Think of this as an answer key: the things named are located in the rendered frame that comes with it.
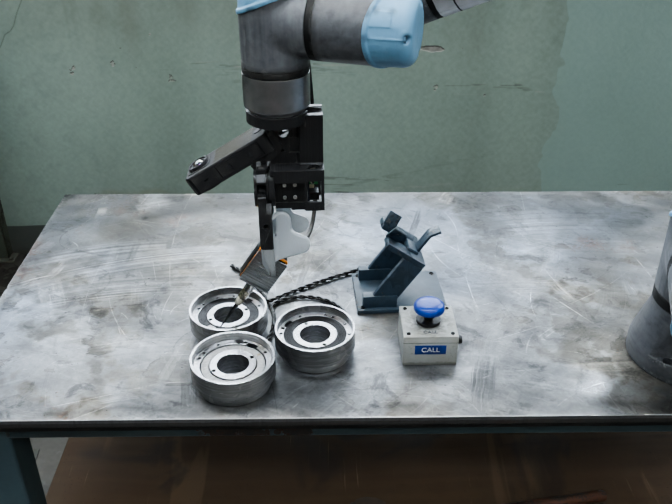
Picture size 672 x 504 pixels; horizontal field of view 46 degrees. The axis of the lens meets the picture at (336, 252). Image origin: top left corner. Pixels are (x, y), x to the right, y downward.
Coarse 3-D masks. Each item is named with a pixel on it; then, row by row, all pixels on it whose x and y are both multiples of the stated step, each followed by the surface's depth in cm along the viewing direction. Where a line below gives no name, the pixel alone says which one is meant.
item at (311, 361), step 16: (320, 304) 107; (288, 320) 106; (336, 320) 106; (352, 320) 104; (304, 336) 105; (320, 336) 106; (336, 336) 103; (352, 336) 101; (288, 352) 100; (304, 352) 98; (320, 352) 98; (336, 352) 99; (304, 368) 100; (320, 368) 100; (336, 368) 101
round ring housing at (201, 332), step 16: (224, 288) 110; (240, 288) 110; (192, 304) 107; (224, 304) 109; (256, 304) 109; (192, 320) 104; (208, 320) 106; (240, 320) 106; (256, 320) 104; (208, 336) 103
